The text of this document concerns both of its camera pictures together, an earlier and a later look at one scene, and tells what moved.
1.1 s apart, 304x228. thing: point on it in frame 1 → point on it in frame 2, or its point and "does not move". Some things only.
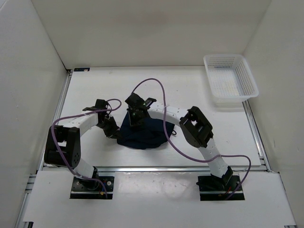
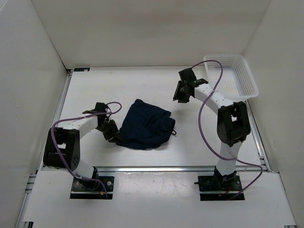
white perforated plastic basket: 230,80 does not move
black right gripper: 134,123 → 177,97
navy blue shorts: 155,133 does not move
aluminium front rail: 177,169 does not move
